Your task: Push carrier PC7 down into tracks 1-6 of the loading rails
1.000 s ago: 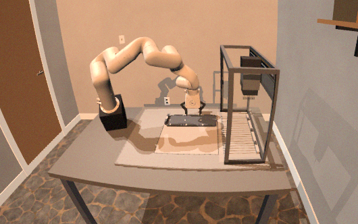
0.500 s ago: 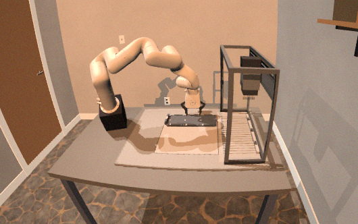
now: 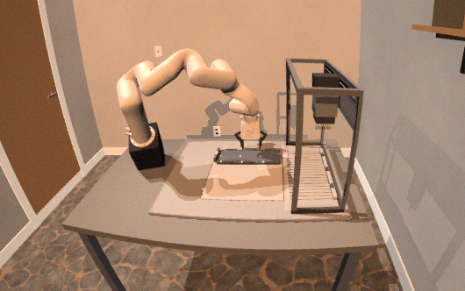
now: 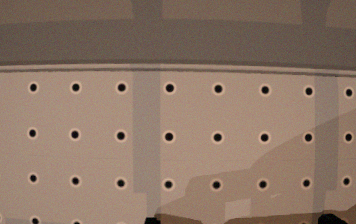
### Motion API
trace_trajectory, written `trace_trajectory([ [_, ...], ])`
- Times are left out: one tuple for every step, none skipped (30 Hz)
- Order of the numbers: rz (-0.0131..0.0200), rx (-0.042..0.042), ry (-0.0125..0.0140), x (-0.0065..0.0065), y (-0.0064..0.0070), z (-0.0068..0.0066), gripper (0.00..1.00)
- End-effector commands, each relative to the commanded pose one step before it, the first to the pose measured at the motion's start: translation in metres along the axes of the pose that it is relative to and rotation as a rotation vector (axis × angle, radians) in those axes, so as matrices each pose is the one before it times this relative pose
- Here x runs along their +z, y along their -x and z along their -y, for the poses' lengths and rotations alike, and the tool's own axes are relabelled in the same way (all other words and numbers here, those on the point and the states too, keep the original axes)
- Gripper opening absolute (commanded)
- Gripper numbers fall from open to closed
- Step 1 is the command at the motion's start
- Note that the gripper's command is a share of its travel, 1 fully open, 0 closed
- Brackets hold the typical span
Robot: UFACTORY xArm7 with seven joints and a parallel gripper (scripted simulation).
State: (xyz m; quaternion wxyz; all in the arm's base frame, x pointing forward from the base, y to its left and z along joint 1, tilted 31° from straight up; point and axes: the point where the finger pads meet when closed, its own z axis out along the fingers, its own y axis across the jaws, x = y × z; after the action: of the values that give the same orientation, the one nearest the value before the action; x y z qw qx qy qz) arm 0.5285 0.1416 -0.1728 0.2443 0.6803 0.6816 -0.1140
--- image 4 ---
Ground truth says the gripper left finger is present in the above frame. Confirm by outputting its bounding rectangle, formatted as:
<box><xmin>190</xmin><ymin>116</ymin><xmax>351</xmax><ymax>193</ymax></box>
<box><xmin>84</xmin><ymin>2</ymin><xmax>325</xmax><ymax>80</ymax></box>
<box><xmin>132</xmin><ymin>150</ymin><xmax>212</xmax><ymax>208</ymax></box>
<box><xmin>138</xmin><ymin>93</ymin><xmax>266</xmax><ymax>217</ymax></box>
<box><xmin>144</xmin><ymin>217</ymin><xmax>160</xmax><ymax>224</ymax></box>

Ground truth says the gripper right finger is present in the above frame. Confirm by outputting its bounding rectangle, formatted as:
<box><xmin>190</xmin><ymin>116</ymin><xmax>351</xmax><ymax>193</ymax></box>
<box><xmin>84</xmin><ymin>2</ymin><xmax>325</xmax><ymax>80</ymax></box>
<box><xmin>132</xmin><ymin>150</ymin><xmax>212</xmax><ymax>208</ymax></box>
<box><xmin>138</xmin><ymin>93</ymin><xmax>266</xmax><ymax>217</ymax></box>
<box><xmin>318</xmin><ymin>214</ymin><xmax>348</xmax><ymax>224</ymax></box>

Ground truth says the beige perforated plate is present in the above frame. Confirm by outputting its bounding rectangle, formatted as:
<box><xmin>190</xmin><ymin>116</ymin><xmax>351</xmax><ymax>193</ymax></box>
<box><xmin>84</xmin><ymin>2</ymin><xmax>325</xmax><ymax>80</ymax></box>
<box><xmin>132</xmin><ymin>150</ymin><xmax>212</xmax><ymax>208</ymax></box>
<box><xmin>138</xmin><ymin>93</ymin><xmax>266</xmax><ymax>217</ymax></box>
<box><xmin>0</xmin><ymin>64</ymin><xmax>356</xmax><ymax>224</ymax></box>

